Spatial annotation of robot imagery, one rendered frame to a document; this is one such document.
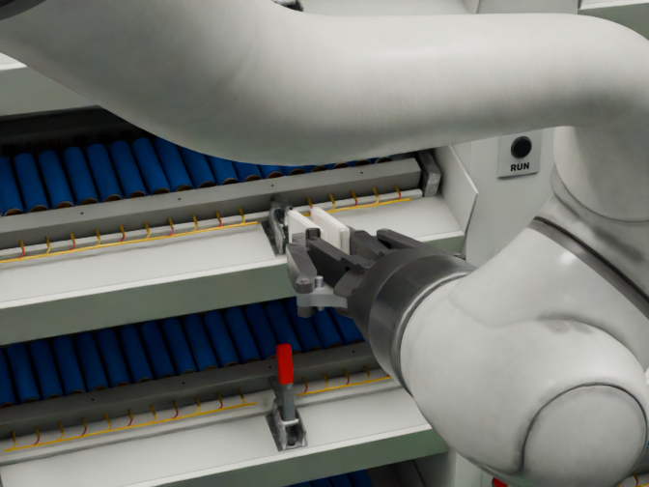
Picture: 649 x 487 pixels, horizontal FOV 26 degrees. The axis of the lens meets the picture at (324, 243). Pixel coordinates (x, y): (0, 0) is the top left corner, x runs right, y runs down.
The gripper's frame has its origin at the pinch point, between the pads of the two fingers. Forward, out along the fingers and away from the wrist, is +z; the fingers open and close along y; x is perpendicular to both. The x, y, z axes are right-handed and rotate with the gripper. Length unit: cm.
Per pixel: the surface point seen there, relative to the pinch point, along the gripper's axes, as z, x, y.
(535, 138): 5.2, 4.2, 22.0
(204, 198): 10.8, 1.4, -6.2
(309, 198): 11.1, 0.1, 3.2
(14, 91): 5.0, 13.1, -21.5
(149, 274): 7.3, -3.3, -12.1
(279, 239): 6.9, -1.8, -1.0
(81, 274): 8.3, -2.8, -17.4
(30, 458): 13.1, -20.0, -22.5
